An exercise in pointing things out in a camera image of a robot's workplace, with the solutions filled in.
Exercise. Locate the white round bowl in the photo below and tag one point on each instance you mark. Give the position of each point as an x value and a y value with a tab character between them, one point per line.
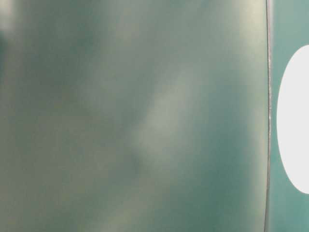
293	119

